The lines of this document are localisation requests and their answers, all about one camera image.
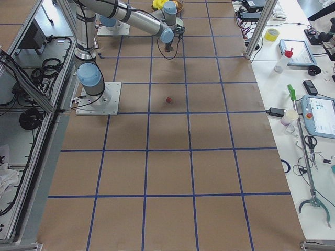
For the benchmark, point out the aluminium frame post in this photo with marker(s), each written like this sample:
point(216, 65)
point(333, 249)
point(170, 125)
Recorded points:
point(267, 12)

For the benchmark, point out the silver reacher grabber tool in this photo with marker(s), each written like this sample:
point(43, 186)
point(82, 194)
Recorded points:
point(314, 201)

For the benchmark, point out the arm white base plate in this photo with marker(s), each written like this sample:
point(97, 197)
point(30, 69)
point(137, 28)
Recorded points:
point(115, 31)
point(107, 104)

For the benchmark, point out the light green plate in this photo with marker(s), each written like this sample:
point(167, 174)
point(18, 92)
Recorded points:
point(179, 21)

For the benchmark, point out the teach pendant tablet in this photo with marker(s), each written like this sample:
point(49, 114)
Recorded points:
point(302, 54)
point(318, 115)

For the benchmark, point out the black scissors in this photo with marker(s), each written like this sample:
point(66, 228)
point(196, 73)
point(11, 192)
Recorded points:
point(311, 142)

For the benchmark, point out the yellow banana bunch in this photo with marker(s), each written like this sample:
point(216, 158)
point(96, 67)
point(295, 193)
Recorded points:
point(158, 4)

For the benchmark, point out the black power adapter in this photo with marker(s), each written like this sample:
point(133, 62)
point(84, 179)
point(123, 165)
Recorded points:
point(276, 112)

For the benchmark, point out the yellow tape roll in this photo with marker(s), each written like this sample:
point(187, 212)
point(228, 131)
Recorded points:
point(271, 34)

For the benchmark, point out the brown wicker basket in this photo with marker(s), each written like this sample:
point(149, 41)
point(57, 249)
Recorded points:
point(178, 4)

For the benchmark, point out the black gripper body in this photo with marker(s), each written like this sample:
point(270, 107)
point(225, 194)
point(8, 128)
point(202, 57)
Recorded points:
point(168, 44)

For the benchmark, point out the white paper cup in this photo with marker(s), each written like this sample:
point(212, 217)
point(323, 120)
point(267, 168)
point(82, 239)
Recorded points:
point(289, 117)

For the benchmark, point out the black small bowl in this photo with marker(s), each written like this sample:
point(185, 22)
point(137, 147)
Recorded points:
point(313, 70)

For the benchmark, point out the black remote device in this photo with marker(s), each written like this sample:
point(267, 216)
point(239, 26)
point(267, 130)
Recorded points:
point(310, 88)

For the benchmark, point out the plastic bottle red cap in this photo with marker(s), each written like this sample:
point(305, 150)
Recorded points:
point(284, 60)

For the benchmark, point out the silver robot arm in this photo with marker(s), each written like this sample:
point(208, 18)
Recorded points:
point(116, 15)
point(88, 73)

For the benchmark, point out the teach pendant tablet far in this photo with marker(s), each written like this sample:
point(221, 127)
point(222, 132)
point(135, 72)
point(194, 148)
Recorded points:
point(302, 54)

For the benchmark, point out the teach pendant tablet near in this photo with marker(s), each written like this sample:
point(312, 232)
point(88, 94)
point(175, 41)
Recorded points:
point(318, 115)

